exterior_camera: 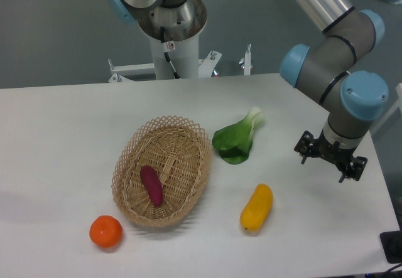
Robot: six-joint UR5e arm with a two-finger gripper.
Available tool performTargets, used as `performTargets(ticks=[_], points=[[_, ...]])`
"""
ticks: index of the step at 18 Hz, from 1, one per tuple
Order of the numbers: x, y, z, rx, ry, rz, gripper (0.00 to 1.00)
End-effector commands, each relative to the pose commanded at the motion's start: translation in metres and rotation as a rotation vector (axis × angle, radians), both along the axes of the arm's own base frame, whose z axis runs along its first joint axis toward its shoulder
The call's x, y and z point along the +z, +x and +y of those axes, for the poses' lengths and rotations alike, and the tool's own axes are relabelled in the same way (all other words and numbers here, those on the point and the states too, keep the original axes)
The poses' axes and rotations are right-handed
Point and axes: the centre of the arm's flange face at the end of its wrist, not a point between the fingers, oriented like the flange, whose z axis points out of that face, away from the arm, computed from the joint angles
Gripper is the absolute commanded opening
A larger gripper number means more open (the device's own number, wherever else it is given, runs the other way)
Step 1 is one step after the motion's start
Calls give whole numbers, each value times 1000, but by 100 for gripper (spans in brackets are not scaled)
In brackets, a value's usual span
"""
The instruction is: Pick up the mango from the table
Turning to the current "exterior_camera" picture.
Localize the purple sweet potato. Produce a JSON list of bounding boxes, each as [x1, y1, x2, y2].
[[140, 165, 163, 207]]

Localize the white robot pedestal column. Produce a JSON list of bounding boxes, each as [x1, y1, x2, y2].
[[149, 35, 199, 80]]

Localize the green bok choy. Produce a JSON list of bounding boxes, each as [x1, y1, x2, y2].
[[212, 107, 264, 165]]

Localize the black cable on pedestal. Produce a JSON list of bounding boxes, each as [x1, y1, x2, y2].
[[160, 26, 183, 80]]

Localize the white metal mounting frame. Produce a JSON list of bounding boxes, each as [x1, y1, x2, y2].
[[108, 43, 253, 83]]

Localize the orange tangerine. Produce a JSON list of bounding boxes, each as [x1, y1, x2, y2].
[[89, 215, 122, 249]]

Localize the yellow mango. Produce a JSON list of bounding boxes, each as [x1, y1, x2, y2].
[[240, 183, 274, 232]]

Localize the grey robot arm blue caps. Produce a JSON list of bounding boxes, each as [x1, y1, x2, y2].
[[107, 0, 388, 180]]

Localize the woven wicker basket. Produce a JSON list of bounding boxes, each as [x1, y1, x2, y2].
[[111, 115, 213, 228]]

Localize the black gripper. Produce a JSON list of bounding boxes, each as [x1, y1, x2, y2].
[[294, 131, 368, 183]]

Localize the black device at table edge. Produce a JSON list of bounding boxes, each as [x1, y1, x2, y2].
[[379, 230, 401, 264]]

